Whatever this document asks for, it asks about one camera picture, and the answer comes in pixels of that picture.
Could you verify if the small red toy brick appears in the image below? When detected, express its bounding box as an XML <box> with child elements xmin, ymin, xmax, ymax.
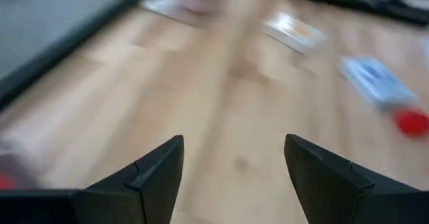
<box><xmin>391</xmin><ymin>107</ymin><xmax>429</xmax><ymax>139</ymax></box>

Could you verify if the grey translucent plastic bin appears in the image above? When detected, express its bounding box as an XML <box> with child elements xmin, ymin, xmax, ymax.
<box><xmin>0</xmin><ymin>138</ymin><xmax>42</xmax><ymax>190</ymax></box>

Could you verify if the clear plastic bin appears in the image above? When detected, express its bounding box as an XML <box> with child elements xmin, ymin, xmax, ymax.
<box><xmin>139</xmin><ymin>0</ymin><xmax>236</xmax><ymax>27</ymax></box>

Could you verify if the blue white card pack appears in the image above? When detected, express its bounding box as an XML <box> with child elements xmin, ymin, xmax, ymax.
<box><xmin>339</xmin><ymin>55</ymin><xmax>420</xmax><ymax>111</ymax></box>

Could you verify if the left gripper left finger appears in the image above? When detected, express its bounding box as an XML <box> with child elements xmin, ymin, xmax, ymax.
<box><xmin>71</xmin><ymin>134</ymin><xmax>186</xmax><ymax>224</ymax></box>

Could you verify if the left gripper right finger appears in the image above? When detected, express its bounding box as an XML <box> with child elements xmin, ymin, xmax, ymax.
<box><xmin>284</xmin><ymin>133</ymin><xmax>429</xmax><ymax>224</ymax></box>

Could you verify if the white orange card pack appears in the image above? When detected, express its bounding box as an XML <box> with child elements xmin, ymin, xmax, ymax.
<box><xmin>261</xmin><ymin>10</ymin><xmax>328</xmax><ymax>56</ymax></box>

